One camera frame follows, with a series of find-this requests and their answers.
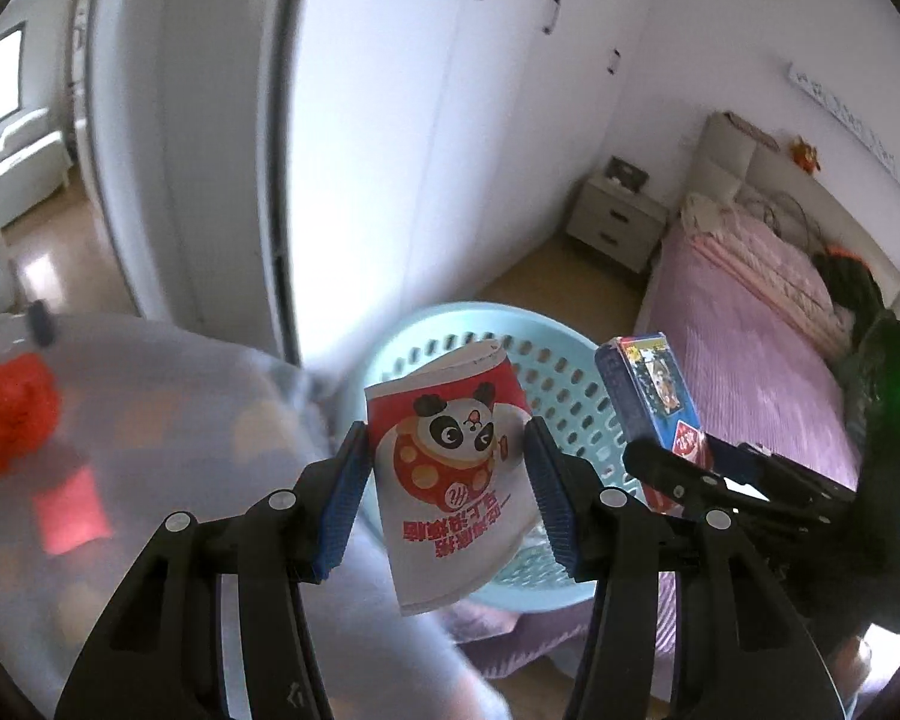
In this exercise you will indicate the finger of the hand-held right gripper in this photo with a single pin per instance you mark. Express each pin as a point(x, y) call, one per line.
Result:
point(742, 461)
point(690, 484)

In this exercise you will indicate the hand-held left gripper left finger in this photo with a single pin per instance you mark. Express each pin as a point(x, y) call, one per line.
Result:
point(337, 499)

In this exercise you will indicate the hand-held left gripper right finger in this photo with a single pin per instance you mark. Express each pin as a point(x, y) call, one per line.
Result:
point(559, 502)

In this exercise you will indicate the blue card box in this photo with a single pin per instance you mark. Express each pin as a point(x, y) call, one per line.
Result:
point(645, 382)

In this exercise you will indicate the red white paper cup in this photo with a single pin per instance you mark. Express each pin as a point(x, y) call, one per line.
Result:
point(450, 480)

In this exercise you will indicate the light blue plastic basket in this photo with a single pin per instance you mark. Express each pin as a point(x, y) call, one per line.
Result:
point(562, 390)

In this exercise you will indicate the person's right forearm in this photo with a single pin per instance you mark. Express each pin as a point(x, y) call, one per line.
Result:
point(851, 667)

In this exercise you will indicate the round table with printed cloth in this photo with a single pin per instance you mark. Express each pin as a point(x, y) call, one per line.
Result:
point(180, 435)

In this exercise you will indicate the dark clothes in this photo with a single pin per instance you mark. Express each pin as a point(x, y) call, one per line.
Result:
point(847, 285)

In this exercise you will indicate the folded pink blanket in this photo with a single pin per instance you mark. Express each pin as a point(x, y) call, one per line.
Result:
point(765, 262)

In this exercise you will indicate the pink red packet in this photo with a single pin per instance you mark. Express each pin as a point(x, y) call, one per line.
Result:
point(71, 510)

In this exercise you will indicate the beige nightstand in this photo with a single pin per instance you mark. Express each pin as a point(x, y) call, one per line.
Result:
point(615, 225)

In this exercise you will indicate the bed with pink bedding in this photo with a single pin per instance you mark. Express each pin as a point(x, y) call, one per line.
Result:
point(750, 157)

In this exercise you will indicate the orange plush toy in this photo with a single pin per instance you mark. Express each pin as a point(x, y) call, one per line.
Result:
point(805, 155)

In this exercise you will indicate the orange plastic bag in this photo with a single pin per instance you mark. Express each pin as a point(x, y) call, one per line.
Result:
point(7, 420)

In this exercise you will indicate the small black object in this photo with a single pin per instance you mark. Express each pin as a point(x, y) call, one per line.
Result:
point(41, 324)

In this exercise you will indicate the white wardrobe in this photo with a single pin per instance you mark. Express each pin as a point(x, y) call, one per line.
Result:
point(435, 127)

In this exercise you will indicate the white sliding door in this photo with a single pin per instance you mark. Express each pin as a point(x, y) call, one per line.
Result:
point(195, 127)

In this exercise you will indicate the white bed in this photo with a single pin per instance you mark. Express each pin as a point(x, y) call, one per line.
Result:
point(22, 165)

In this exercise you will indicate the window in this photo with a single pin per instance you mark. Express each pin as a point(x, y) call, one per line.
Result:
point(4, 75)

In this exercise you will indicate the dark picture frame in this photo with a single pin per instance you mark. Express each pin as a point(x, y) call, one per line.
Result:
point(626, 174)

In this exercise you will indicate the wall sticker strip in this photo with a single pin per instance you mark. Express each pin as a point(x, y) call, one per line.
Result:
point(855, 127)

